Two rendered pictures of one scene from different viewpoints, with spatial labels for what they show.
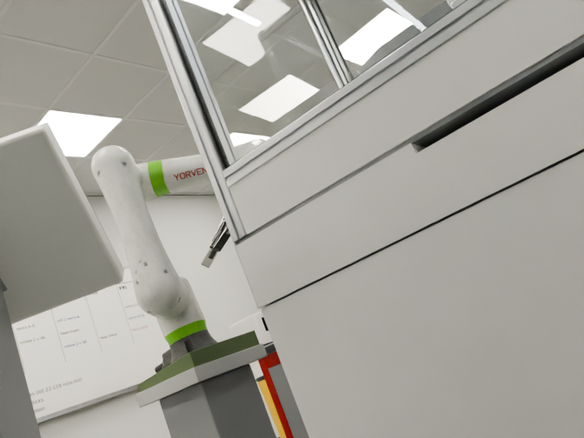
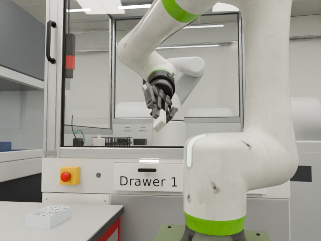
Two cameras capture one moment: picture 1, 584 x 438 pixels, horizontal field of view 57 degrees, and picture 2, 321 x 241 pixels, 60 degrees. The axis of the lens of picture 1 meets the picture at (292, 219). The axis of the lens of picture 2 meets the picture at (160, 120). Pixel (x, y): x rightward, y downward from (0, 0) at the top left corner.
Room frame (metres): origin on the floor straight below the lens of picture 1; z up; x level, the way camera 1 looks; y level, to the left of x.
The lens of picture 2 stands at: (1.97, 0.92, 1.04)
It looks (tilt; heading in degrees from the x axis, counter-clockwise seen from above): 3 degrees up; 247
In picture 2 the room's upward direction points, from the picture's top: straight up
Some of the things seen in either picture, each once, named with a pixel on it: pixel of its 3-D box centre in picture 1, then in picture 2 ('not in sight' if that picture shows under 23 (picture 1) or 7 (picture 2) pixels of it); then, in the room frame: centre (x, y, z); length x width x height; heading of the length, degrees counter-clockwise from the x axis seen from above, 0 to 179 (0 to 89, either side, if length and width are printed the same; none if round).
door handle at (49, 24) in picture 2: not in sight; (50, 40); (1.93, -0.35, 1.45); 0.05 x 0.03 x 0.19; 59
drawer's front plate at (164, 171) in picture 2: not in sight; (148, 177); (1.56, -0.14, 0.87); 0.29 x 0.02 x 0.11; 149
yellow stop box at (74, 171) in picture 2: not in sight; (69, 175); (1.85, -0.30, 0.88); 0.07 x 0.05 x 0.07; 149
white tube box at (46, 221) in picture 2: not in sight; (49, 216); (1.93, -0.06, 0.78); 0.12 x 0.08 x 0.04; 55
